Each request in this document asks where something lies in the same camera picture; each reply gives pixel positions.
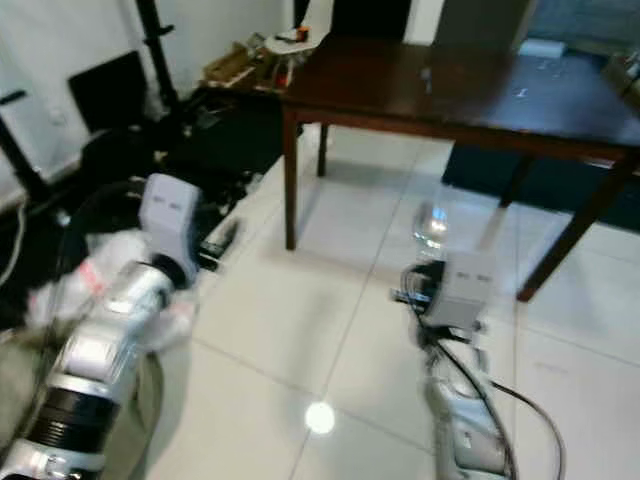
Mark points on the clear drinking glass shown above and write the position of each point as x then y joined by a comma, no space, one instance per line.
432,225

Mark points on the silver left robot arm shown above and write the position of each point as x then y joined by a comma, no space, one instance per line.
105,350

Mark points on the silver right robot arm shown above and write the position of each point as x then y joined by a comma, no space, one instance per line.
460,420

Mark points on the black round object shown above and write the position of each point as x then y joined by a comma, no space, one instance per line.
115,165

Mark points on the dark blue rug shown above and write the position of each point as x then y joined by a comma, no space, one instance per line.
550,185

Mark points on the white plastic bag red print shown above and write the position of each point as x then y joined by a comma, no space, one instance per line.
60,290

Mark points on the wooden crate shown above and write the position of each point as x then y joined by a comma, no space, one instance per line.
238,66

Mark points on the black square panel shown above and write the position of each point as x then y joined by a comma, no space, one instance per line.
108,92

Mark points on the dark wooden table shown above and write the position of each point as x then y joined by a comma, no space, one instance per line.
450,90

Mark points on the black upright pole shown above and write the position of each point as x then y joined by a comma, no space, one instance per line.
158,50

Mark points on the small orange black object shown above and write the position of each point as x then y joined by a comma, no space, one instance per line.
296,35

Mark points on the white flat object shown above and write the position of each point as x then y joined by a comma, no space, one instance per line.
542,46

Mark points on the black chair back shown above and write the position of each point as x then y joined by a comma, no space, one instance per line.
370,18

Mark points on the grey chair back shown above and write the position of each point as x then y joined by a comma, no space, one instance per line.
485,20

